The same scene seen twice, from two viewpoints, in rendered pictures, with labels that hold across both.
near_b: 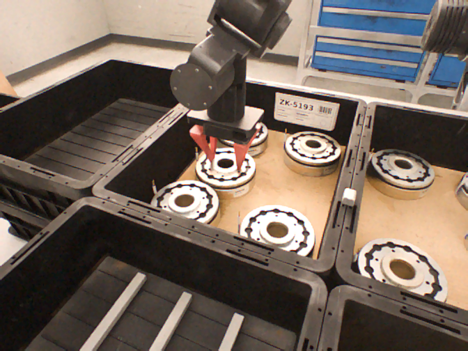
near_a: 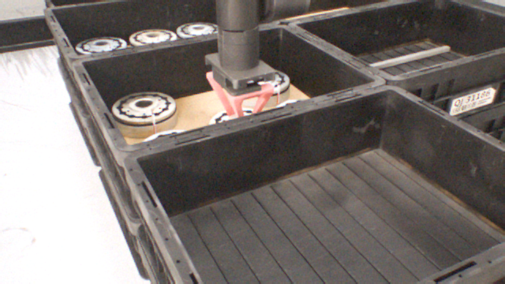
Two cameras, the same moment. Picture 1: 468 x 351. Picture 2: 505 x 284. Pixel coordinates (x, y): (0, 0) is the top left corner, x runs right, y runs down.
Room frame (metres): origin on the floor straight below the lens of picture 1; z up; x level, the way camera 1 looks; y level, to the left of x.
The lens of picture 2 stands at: (0.88, 0.41, 1.22)
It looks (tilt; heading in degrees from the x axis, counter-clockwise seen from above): 33 degrees down; 219
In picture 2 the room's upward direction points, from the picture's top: straight up
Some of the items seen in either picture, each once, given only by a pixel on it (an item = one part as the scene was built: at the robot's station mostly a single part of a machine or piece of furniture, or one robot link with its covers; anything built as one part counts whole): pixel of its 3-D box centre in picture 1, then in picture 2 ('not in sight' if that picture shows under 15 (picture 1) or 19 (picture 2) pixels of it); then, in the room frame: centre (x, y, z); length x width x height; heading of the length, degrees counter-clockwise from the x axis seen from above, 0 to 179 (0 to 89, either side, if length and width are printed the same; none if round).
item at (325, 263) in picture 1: (255, 143); (224, 79); (0.40, -0.03, 0.92); 0.40 x 0.30 x 0.02; 157
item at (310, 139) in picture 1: (313, 145); (144, 104); (0.47, -0.14, 0.86); 0.05 x 0.05 x 0.01
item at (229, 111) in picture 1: (225, 101); (238, 50); (0.42, 0.01, 0.98); 0.10 x 0.07 x 0.07; 67
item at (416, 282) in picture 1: (401, 269); not in sight; (0.21, -0.20, 0.86); 0.05 x 0.05 x 0.01
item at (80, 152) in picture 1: (110, 131); (338, 221); (0.52, 0.25, 0.87); 0.40 x 0.30 x 0.11; 157
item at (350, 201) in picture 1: (349, 196); not in sight; (0.26, -0.13, 0.94); 0.02 x 0.01 x 0.01; 157
